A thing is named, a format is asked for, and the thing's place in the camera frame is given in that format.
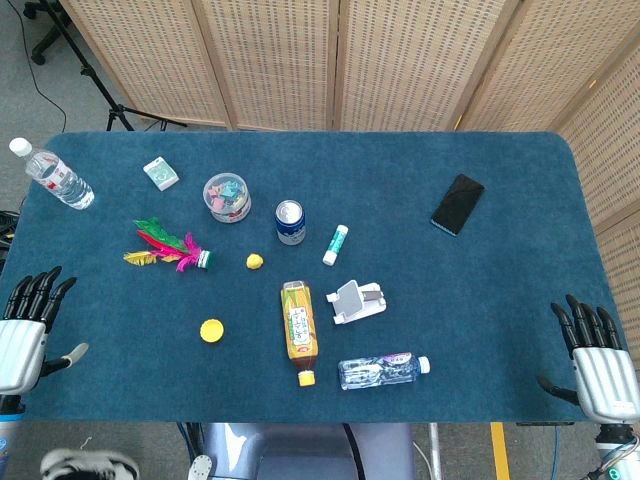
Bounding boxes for black cable bundle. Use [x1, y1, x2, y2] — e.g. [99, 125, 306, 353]
[0, 209, 21, 274]

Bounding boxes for clear round clip container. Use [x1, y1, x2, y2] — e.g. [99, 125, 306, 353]
[202, 172, 253, 225]

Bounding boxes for woven wooden folding screen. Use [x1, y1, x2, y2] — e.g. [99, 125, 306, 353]
[59, 0, 640, 371]

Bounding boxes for clear bottle red label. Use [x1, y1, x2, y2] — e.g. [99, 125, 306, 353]
[8, 137, 96, 211]

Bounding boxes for metal table leg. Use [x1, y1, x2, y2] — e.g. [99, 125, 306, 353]
[428, 423, 444, 480]

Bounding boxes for white teal glue stick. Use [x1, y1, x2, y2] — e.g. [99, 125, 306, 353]
[321, 224, 349, 267]

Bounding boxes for blue cable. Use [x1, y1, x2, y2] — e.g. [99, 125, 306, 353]
[549, 424, 564, 480]

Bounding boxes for black tripod stand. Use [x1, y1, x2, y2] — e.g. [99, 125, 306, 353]
[37, 0, 189, 132]

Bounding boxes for white folding phone stand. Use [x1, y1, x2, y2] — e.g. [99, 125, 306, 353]
[325, 279, 388, 326]

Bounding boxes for grey robot torso base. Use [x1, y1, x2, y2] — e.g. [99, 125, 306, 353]
[187, 422, 419, 480]

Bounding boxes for yellow round lid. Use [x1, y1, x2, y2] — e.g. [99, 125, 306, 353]
[199, 318, 225, 345]

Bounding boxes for blue white drink can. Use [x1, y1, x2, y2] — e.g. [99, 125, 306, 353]
[274, 199, 306, 246]

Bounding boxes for thin black floor cable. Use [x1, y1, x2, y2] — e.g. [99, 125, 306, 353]
[7, 0, 69, 135]

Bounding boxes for black office chair base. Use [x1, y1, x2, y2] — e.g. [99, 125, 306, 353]
[22, 0, 74, 65]

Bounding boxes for black smartphone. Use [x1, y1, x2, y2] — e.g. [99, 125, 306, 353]
[430, 173, 486, 237]

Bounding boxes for yellow label tea bottle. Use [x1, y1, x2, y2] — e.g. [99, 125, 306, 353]
[280, 279, 320, 388]

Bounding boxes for small white green box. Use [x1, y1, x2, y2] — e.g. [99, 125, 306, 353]
[142, 156, 180, 192]

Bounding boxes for clear bottle purple label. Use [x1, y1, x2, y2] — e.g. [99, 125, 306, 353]
[337, 351, 432, 392]

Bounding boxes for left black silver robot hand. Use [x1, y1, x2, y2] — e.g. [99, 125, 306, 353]
[0, 265, 90, 396]

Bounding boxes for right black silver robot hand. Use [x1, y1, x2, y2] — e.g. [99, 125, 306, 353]
[537, 294, 640, 426]

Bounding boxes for colourful feather shuttlecock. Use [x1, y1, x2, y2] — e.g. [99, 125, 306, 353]
[122, 216, 216, 274]

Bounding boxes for blue felt table mat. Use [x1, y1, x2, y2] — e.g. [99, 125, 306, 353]
[0, 130, 632, 425]

